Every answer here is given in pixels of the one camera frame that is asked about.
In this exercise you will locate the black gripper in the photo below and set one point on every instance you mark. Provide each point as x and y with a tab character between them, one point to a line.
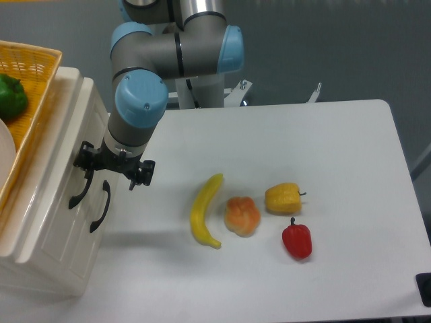
91	159

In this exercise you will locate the black top drawer handle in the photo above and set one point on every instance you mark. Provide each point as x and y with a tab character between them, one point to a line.
76	200

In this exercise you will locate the black drawer handle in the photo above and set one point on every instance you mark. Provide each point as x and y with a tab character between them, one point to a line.
103	208
76	200

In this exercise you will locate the white drawer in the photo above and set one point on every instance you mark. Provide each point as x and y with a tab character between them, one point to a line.
67	250
37	208

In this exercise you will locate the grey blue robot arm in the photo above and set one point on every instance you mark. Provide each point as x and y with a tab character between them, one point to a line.
159	40

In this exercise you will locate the white drawer cabinet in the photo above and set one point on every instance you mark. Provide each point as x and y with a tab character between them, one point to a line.
47	243

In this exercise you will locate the yellow banana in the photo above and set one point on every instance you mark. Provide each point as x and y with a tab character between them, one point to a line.
198	211

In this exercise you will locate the white plate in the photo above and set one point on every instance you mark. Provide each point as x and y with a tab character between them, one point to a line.
7	153

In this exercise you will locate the green bell pepper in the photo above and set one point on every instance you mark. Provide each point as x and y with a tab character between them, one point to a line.
14	100

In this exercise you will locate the yellow woven basket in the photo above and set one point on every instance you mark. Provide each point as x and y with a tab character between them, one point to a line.
36	67

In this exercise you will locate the orange bread roll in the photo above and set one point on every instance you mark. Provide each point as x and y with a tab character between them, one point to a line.
242	216

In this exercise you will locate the yellow bell pepper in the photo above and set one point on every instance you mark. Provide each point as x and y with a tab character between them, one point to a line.
284	198

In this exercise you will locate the red bell pepper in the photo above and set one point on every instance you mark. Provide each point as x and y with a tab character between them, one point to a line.
297	240

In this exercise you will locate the black device at table edge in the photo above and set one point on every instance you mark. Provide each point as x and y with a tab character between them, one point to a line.
423	281

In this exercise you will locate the black bottom drawer handle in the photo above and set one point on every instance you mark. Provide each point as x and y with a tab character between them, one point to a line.
103	208

